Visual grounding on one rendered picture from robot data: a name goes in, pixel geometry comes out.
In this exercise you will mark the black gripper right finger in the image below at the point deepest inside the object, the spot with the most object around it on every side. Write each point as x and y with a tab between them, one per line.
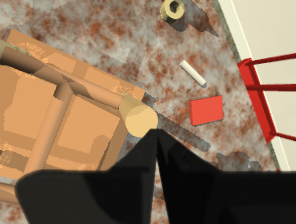
195	191

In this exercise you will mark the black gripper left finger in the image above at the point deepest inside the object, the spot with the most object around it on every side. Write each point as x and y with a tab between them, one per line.
123	193

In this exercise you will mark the red flat block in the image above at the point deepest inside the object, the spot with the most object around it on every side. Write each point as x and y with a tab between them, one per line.
205	110

